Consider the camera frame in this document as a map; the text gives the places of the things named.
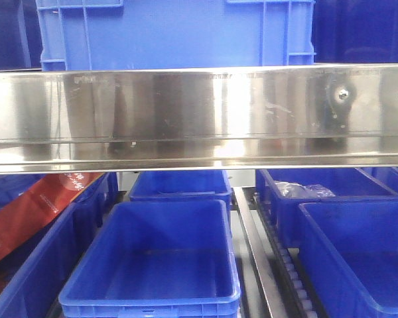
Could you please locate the front centre blue bin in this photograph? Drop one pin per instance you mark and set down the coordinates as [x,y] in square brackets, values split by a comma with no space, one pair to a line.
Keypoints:
[157,259]

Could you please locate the dark blue crate upper right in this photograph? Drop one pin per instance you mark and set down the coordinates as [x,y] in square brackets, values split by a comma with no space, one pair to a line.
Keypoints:
[355,31]

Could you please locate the left blue bin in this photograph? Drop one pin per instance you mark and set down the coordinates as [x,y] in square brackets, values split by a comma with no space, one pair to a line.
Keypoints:
[32,276]

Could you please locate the stainless steel shelf beam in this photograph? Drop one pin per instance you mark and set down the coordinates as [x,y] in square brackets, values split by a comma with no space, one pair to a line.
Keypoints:
[323,115]

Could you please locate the front right blue bin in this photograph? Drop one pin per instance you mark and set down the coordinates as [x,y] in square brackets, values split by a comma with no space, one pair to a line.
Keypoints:
[351,257]

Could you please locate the large light blue crate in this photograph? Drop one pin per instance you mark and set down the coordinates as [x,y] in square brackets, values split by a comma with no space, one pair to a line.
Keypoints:
[136,35]

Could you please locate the dark blue crate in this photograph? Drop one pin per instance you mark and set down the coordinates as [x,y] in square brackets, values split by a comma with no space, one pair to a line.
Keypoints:
[20,39]
[355,31]

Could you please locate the red foil bag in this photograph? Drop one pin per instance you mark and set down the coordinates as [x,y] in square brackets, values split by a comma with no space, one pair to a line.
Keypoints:
[25,216]

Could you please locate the steel roller track rail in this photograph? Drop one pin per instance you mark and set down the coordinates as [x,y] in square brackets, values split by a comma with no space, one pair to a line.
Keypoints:
[271,284]

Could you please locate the blue bin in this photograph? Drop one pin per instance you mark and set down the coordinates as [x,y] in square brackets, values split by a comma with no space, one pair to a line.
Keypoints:
[351,257]
[350,185]
[387,175]
[157,259]
[182,184]
[32,276]

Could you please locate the dark blue crate upper left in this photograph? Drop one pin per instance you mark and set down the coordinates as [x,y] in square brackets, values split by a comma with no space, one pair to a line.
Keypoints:
[20,39]

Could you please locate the rear right blue bin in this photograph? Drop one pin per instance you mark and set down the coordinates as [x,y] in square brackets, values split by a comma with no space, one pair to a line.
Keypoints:
[350,185]

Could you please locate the clear plastic bag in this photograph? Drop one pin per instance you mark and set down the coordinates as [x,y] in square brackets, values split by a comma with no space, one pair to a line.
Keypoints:
[295,190]

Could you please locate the rear centre blue bin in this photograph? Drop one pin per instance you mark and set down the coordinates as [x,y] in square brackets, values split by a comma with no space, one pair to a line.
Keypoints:
[182,184]

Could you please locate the far right blue bin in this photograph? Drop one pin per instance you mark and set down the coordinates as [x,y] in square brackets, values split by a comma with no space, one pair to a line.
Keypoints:
[387,175]

